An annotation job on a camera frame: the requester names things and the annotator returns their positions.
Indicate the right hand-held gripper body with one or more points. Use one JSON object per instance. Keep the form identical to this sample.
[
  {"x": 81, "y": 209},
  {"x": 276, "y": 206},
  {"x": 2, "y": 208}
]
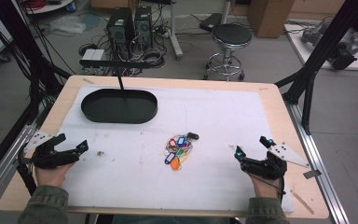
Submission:
[{"x": 267, "y": 166}]

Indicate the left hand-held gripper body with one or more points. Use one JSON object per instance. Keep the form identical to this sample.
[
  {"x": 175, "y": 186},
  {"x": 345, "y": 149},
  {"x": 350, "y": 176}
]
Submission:
[{"x": 48, "y": 157}]

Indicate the black oval tray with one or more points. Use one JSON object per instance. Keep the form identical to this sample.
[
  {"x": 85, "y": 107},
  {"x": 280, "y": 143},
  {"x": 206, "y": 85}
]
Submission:
[{"x": 118, "y": 107}]

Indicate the bunch of colourful key tags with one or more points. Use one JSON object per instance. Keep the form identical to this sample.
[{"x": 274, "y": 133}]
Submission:
[{"x": 178, "y": 151}]

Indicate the person's left hand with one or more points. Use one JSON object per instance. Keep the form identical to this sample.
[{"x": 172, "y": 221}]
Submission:
[{"x": 53, "y": 175}]

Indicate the person's right hand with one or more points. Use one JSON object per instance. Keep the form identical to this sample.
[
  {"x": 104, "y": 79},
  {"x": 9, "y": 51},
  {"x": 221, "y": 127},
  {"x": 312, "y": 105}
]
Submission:
[{"x": 264, "y": 186}]

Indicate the thin wooden stick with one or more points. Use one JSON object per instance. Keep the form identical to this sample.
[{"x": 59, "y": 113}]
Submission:
[{"x": 302, "y": 202}]

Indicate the wooden table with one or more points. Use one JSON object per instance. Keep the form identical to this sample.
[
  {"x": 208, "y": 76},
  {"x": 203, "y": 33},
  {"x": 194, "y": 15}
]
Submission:
[{"x": 270, "y": 90}]

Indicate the white felt mat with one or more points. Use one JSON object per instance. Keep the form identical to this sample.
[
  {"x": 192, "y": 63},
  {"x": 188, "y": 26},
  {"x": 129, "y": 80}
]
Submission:
[{"x": 199, "y": 186}]

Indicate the black T-shaped stand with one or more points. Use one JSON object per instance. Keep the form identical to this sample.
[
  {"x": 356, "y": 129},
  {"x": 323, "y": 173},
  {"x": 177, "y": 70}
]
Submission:
[{"x": 119, "y": 74}]

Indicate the white flat box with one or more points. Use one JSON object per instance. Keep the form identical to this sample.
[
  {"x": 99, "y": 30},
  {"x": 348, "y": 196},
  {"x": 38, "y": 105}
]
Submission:
[{"x": 92, "y": 54}]

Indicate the white floor board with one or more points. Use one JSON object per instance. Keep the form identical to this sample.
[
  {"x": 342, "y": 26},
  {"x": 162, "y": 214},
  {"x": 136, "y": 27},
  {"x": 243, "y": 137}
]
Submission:
[{"x": 304, "y": 51}]

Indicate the black round stool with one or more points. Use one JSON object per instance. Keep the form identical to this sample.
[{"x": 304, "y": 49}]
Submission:
[{"x": 231, "y": 35}]

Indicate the clear plastic bag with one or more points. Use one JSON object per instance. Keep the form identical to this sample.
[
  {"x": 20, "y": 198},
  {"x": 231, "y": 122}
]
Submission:
[{"x": 66, "y": 24}]

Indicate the grey robot parts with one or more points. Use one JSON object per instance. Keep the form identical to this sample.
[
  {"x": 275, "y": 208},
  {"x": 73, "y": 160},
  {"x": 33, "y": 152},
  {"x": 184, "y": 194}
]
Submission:
[{"x": 343, "y": 45}]

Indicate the cardboard box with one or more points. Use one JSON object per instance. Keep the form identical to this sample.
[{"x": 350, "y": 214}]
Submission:
[{"x": 270, "y": 17}]

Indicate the large black computer tower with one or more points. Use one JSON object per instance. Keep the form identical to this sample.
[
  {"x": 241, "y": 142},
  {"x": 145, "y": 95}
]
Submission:
[{"x": 119, "y": 28}]

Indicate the black flat case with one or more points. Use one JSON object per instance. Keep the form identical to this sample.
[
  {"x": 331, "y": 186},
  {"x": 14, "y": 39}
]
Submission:
[{"x": 210, "y": 21}]

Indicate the white desk leg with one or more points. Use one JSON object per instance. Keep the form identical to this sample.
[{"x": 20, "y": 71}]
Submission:
[{"x": 174, "y": 34}]

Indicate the small black computer tower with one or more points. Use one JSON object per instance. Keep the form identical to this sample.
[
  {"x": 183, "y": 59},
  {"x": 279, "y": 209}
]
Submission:
[{"x": 143, "y": 26}]

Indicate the grey metal bracket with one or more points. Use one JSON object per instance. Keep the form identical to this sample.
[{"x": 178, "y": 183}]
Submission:
[{"x": 311, "y": 174}]

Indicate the aluminium rail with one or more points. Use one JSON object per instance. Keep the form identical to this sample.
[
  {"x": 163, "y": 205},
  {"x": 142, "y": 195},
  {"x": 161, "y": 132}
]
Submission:
[
  {"x": 317, "y": 149},
  {"x": 3, "y": 168}
]

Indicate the black metal frame post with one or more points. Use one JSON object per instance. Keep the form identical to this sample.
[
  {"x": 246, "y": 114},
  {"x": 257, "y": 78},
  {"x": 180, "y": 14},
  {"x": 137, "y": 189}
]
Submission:
[
  {"x": 18, "y": 40},
  {"x": 323, "y": 46}
]

